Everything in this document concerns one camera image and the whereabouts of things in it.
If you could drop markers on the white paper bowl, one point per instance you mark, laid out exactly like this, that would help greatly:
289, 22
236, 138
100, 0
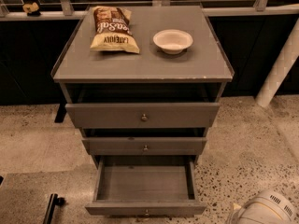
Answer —
172, 41

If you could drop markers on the grey drawer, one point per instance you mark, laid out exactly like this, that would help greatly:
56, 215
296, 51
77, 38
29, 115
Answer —
146, 186
143, 115
144, 145

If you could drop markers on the grey middle drawer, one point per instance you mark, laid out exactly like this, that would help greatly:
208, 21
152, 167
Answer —
144, 145

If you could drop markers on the brown chip bag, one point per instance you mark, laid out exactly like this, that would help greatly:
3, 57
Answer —
112, 32

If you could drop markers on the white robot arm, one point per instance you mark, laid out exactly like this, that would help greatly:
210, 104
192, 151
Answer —
267, 207

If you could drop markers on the grey top drawer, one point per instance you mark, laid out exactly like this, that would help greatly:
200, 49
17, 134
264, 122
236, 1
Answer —
143, 115

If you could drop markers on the metal window railing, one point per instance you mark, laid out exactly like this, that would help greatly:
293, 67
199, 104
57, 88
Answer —
43, 15

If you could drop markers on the small yellow black object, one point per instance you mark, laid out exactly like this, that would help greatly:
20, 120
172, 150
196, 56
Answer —
31, 8

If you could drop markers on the grey drawer cabinet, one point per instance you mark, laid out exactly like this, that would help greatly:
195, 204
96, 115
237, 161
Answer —
197, 75

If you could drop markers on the black floor stand bar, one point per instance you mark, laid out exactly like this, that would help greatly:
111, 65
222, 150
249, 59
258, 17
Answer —
54, 201

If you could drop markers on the white diagonal pillar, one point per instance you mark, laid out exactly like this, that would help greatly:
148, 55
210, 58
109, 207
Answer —
282, 66

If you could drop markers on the grey bottom drawer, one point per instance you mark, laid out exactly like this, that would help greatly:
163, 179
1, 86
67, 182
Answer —
146, 186

